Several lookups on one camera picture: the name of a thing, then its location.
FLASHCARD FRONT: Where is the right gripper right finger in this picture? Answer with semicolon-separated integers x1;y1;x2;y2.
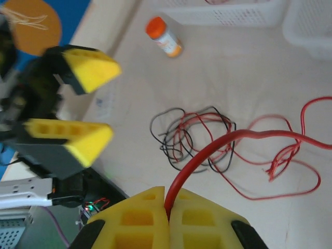
168;187;270;249

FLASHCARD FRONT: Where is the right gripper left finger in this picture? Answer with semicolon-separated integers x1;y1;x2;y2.
68;185;171;249

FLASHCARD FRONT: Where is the thin red cable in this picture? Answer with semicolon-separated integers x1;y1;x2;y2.
171;111;323;202
163;95;332;217

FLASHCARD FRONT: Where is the thin black cable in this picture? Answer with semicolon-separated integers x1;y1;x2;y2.
149;106;188;146
159;105;238;175

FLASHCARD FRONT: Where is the orange lid pill bottle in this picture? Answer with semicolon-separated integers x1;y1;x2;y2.
144;16;184;59

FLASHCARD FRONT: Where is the wide white perforated plastic basket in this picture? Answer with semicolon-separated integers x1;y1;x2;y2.
158;0;286;29

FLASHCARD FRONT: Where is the narrow white perforated plastic basket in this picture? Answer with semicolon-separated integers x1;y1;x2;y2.
282;0;332;61

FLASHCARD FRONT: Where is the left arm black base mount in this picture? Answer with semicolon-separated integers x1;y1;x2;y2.
77;168;130;227

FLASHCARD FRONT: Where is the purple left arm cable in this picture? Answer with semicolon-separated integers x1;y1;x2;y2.
45;205;71;249

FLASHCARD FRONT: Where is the grey slotted cable tray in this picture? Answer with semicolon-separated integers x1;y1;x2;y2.
0;217;35;249

